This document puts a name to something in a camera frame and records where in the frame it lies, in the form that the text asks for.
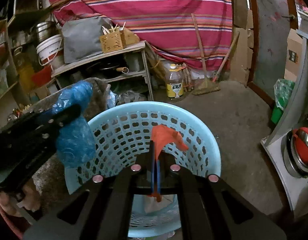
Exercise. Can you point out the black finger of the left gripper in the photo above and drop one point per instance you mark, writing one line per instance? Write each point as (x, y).
(34, 132)

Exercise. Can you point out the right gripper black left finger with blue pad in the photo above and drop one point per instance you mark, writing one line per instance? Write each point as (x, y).
(100, 209)

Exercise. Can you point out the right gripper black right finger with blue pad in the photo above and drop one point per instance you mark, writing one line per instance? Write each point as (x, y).
(209, 208)

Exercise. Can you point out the blue plastic bag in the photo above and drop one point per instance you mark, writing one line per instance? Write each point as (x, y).
(75, 144)

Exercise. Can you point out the person's hand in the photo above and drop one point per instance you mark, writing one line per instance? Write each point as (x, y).
(30, 200)

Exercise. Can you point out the yellow egg tray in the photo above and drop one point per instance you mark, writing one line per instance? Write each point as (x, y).
(17, 112)

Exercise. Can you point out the grey shaggy table rug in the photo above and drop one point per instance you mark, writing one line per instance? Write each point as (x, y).
(97, 104)

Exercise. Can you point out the red plastic basin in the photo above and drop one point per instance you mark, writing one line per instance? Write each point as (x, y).
(42, 77)

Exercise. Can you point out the light blue plastic basket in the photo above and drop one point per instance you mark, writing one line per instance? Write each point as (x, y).
(124, 132)

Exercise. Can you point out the white plastic bucket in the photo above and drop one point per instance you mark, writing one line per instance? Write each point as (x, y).
(50, 52)

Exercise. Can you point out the steel cooking pot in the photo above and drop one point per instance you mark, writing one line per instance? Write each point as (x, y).
(44, 30)

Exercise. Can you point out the grey fabric bag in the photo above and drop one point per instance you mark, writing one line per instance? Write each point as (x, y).
(81, 38)

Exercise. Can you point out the red steel pot lid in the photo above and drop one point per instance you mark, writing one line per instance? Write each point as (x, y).
(300, 141)

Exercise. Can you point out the straw broom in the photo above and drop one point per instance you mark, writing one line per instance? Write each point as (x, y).
(208, 85)

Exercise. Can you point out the low wooden shelf table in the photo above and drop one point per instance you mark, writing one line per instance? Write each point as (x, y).
(114, 66)

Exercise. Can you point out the bamboo chopstick holder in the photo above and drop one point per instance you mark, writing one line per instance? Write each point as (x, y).
(117, 38)

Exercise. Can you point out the cooking oil bottle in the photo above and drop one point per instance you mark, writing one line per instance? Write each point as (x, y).
(174, 82)

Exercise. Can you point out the red striped cloth curtain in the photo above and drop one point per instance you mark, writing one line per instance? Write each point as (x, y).
(166, 24)

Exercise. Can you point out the cardboard box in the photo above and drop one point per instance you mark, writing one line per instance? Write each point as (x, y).
(294, 54)

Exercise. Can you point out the wooden wall shelf unit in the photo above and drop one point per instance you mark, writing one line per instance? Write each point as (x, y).
(18, 58)

